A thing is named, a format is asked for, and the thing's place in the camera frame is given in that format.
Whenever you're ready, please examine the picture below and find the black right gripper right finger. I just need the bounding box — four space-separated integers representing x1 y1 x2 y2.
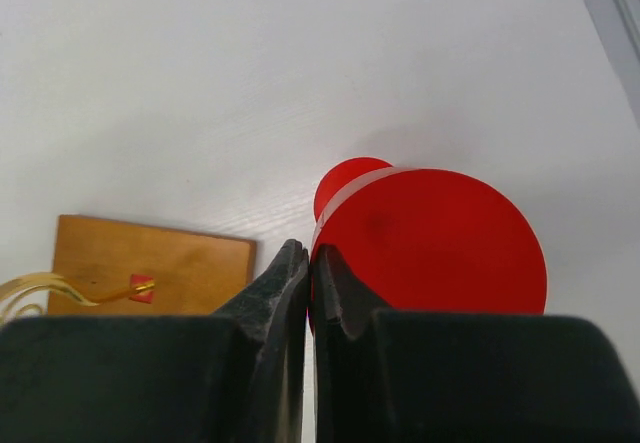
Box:
310 245 639 442

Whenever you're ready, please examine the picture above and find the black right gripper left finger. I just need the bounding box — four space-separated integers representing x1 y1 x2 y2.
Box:
1 240 309 442

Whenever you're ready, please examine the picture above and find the red plastic wine glass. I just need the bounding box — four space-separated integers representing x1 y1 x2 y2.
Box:
311 157 548 315

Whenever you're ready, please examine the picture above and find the gold wire wine glass rack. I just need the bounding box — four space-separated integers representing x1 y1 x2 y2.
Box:
1 215 257 324

